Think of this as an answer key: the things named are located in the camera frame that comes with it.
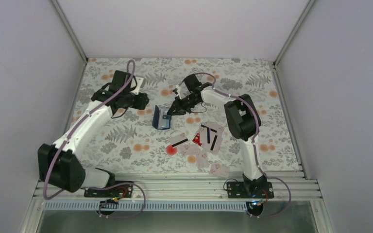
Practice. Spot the aluminium rail frame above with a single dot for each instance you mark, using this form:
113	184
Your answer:
204	187

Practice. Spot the floral card near rail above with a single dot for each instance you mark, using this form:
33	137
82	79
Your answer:
219	170

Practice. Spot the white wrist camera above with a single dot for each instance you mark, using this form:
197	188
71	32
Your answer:
136	84
178	92

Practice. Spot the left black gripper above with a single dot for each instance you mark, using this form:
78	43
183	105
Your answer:
141	104

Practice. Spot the grey slotted cable duct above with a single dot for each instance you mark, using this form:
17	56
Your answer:
131	205

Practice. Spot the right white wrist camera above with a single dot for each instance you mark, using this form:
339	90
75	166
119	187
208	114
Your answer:
178	92

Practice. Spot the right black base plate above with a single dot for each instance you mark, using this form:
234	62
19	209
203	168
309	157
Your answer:
236	190

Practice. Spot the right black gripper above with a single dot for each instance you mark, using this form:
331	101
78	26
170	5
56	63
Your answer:
178	112

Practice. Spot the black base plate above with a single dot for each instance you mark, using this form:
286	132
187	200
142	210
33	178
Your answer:
123	191
236	190

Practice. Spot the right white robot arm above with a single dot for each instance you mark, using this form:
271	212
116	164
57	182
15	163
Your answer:
243	123

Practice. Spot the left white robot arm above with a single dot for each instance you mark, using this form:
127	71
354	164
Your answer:
59	163

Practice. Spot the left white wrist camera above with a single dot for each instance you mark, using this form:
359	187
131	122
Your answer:
136	84

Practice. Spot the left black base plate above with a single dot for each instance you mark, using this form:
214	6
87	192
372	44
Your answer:
123	191

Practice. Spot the red credit card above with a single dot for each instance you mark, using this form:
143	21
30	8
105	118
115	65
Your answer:
196	139

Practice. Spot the floral card in middle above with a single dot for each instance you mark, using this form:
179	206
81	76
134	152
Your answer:
202	160

